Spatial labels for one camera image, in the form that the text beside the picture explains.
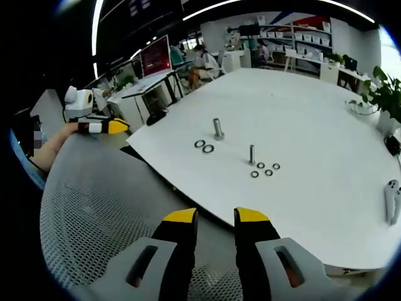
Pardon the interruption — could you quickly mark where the large threaded stud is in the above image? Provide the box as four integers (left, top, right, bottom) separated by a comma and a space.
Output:
212, 117, 226, 140

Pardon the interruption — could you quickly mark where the red screen monitor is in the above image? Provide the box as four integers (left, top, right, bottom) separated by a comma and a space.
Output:
140, 34, 172, 78

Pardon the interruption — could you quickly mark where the person's blue shirt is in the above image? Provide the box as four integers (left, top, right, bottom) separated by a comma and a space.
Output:
9, 130, 44, 191

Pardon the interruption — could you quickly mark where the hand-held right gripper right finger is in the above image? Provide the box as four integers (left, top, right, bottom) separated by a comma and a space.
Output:
234, 206, 345, 301

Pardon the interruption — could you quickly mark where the shelf with white bins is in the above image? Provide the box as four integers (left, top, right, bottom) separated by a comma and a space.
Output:
259, 21, 333, 73

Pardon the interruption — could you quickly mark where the white standing desk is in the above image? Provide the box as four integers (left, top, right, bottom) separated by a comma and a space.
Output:
120, 70, 185, 126

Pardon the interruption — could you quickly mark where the black pouch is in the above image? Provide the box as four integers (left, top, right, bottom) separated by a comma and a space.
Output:
146, 110, 169, 126

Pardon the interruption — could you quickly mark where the potted green plant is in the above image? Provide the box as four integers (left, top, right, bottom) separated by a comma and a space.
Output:
346, 65, 401, 134

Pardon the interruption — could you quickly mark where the grey mesh office chair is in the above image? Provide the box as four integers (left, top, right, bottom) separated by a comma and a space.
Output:
39, 133, 245, 301

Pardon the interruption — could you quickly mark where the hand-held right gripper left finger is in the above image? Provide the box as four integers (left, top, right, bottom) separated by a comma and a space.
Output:
71, 207, 199, 301

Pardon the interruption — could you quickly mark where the black power adapter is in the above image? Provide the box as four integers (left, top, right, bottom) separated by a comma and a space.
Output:
383, 134, 400, 154

